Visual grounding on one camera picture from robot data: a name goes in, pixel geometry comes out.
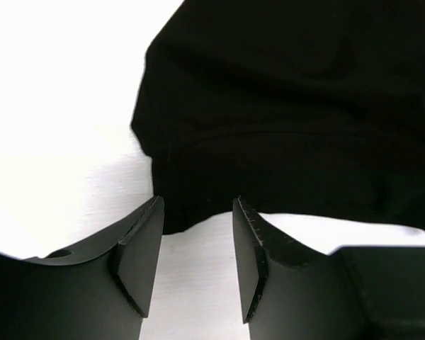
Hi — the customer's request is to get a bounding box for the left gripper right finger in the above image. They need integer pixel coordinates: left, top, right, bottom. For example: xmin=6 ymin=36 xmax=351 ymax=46
xmin=232 ymin=198 xmax=425 ymax=339

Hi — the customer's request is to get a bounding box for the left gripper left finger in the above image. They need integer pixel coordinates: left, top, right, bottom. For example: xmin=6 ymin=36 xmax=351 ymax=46
xmin=0 ymin=197 xmax=164 ymax=340

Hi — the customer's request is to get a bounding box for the black skirt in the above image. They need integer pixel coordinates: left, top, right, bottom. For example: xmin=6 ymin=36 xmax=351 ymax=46
xmin=131 ymin=0 xmax=425 ymax=234

